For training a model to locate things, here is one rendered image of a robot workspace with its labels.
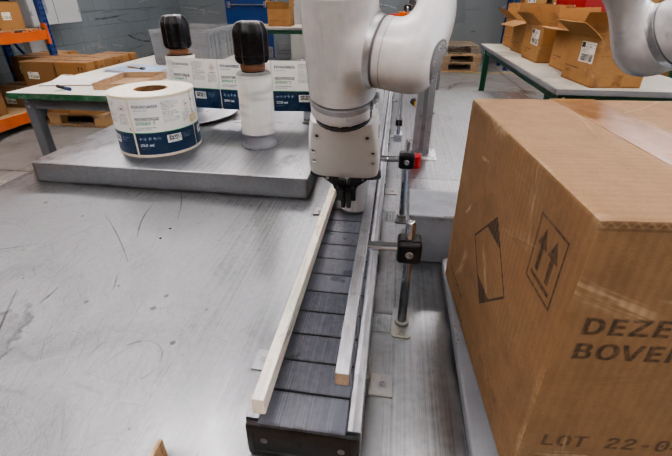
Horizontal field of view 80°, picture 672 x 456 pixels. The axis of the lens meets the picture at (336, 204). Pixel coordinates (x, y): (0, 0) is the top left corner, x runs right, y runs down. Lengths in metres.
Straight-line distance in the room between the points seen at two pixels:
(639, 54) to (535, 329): 0.67
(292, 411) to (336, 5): 0.39
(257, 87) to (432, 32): 0.63
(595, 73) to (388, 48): 2.24
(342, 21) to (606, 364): 0.36
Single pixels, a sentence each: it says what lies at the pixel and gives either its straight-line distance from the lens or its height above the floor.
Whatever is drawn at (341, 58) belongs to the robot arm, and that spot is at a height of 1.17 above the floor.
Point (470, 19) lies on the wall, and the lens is 8.78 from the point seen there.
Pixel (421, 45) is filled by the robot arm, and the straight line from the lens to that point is 0.43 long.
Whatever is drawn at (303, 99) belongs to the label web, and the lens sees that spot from 1.23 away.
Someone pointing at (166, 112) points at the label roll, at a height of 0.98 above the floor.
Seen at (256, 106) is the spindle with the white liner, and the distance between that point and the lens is 1.02.
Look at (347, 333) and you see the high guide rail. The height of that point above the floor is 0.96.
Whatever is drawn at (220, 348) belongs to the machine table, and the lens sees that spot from 0.57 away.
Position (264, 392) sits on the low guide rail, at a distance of 0.40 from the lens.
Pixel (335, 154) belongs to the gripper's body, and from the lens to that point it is 0.55.
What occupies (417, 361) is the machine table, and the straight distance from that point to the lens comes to 0.54.
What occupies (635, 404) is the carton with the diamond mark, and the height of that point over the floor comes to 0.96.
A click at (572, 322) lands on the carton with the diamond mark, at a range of 0.32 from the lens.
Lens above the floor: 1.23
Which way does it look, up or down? 28 degrees down
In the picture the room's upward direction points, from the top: straight up
